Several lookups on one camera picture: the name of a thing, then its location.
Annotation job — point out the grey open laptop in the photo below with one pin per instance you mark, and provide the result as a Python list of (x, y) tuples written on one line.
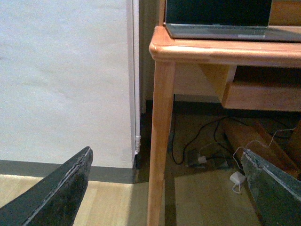
[(223, 20)]

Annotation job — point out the white power adapter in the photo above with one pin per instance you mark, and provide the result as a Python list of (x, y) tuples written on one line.
[(237, 179)]

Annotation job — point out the wooden desk drawer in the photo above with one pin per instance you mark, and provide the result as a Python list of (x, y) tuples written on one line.
[(264, 88)]

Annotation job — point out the power strip on floor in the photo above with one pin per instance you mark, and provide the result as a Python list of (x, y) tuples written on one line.
[(195, 159)]

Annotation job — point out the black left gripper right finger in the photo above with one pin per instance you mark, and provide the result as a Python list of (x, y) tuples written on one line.
[(276, 193)]

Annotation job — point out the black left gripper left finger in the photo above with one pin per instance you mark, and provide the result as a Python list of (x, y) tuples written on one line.
[(55, 200)]

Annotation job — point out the wooden desk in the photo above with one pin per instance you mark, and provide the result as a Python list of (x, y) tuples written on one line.
[(219, 60)]

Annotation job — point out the white wall cable duct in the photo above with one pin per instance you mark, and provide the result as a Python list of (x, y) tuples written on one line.
[(133, 47)]

